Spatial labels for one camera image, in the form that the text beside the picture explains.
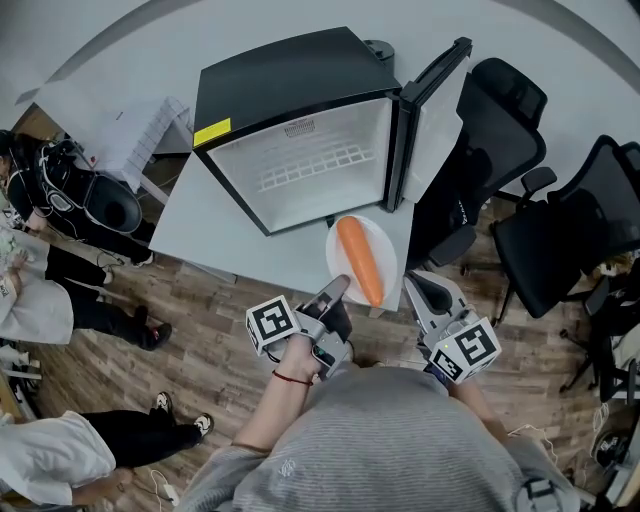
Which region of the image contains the person's left forearm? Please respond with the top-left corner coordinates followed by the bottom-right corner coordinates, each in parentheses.
top-left (229, 374), bottom-right (316, 454)

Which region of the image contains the white table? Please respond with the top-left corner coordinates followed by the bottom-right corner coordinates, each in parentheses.
top-left (148, 149), bottom-right (417, 314)

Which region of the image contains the black strap buckle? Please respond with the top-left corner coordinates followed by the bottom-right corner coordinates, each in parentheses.
top-left (517, 477), bottom-right (557, 506)

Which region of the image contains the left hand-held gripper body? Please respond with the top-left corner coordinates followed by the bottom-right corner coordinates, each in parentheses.
top-left (244, 294), bottom-right (354, 384)

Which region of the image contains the orange carrot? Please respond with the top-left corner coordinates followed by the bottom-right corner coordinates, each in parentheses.
top-left (335, 215), bottom-right (385, 309)

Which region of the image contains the red string bracelet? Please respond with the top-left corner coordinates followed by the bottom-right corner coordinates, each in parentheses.
top-left (271, 368), bottom-right (315, 388)

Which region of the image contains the person's grey striped shirt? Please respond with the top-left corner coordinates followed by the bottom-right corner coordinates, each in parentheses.
top-left (174, 362), bottom-right (584, 512)

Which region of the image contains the black mini fridge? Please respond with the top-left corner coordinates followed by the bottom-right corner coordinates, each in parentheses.
top-left (191, 26), bottom-right (474, 239)

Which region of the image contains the person's left hand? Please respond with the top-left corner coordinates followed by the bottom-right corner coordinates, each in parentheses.
top-left (274, 333), bottom-right (321, 384)

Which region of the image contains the person's right forearm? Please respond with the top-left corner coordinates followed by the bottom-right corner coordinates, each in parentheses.
top-left (449, 382), bottom-right (511, 444)

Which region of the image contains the white round plate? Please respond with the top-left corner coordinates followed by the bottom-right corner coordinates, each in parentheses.
top-left (324, 214), bottom-right (400, 306)

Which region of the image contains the white charger with cable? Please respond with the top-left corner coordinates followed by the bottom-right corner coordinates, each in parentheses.
top-left (149, 468), bottom-right (182, 507)

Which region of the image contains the black waste bin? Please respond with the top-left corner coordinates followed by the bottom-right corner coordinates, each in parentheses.
top-left (362, 38), bottom-right (397, 69)

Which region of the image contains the table with checkered cloth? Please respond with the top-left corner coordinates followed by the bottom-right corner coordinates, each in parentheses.
top-left (92, 97), bottom-right (195, 194)

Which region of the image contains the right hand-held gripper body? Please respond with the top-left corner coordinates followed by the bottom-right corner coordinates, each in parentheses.
top-left (417, 307), bottom-right (503, 386)

